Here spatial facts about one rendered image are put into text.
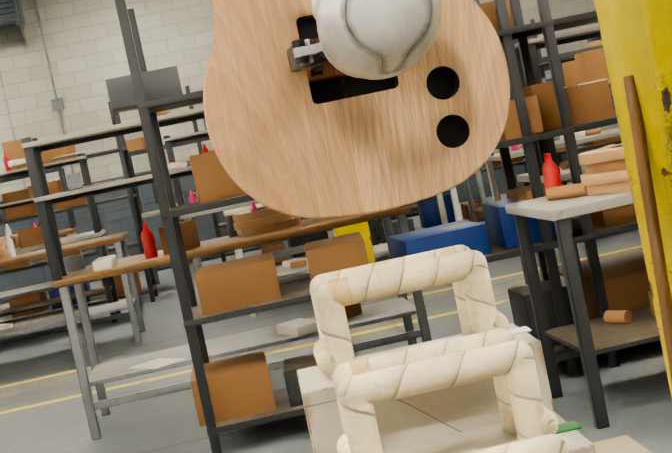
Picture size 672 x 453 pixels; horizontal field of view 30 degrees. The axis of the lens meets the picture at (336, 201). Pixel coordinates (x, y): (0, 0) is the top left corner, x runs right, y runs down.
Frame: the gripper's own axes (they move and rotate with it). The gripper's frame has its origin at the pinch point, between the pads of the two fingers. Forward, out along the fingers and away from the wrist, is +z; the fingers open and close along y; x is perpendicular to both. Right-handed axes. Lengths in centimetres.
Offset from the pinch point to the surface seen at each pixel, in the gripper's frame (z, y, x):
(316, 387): -3.9, -11.3, -35.6
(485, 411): -5.2, 6.3, -42.1
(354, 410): -18.9, -8.4, -35.9
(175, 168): 549, -53, -3
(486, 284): -2.8, 9.7, -28.7
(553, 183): 391, 113, -44
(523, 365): -19.0, 9.0, -35.2
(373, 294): -2.8, -3.0, -27.1
